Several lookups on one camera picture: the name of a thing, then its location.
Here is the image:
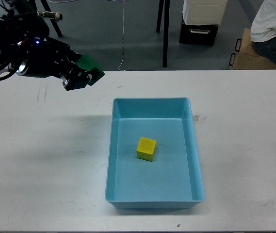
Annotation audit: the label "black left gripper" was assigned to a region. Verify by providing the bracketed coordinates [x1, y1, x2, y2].
[16, 37, 91, 91]

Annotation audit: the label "green block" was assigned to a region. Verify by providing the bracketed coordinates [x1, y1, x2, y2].
[75, 54, 105, 86]

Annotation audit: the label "yellow block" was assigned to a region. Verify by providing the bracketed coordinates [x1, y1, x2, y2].
[136, 137, 157, 162]

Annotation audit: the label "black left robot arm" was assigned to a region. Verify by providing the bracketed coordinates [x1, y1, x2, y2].
[0, 0, 103, 91]

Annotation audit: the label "white storage box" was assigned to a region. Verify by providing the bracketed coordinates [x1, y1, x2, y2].
[182, 0, 227, 25]

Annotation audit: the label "black storage box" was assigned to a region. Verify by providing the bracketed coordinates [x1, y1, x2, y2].
[179, 22, 219, 46]

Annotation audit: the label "blue plastic box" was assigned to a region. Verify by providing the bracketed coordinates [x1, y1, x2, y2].
[105, 98, 205, 209]

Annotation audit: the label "black tripod legs left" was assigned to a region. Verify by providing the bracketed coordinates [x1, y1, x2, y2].
[41, 0, 63, 38]

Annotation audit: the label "black tripod legs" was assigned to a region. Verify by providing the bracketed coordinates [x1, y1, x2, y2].
[156, 0, 170, 68]
[41, 0, 63, 38]

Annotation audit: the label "black tripod legs right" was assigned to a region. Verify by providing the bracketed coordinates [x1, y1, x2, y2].
[156, 0, 170, 68]

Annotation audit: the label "seated person white shirt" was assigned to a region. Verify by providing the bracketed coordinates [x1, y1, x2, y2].
[250, 0, 276, 64]

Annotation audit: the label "white hanging cable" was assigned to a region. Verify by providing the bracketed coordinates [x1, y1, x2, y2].
[118, 0, 133, 72]

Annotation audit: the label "cardboard box with handles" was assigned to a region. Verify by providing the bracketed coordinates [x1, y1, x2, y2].
[229, 28, 276, 70]

